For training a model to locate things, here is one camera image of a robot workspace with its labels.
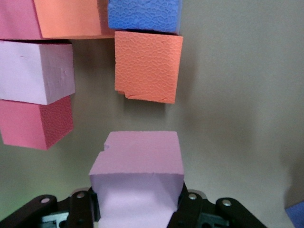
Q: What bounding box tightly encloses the purple foam cube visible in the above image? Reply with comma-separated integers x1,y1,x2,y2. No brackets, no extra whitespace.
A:
285,201,304,228
107,0,183,34

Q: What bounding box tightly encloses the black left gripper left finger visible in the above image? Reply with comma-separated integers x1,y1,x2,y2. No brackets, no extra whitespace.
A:
0,187,101,228

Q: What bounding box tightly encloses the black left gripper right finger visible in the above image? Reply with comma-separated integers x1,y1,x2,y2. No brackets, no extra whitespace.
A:
168,182,267,228

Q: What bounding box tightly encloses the red foam cube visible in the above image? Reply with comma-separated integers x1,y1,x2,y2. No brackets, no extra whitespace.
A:
0,95,74,151
0,0,43,40

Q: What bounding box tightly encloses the pink foam cube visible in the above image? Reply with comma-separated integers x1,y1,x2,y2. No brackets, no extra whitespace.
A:
0,39,76,105
89,130,185,228

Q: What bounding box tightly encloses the orange foam cube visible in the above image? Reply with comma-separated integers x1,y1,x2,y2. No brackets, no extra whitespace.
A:
114,30,184,105
33,0,115,39

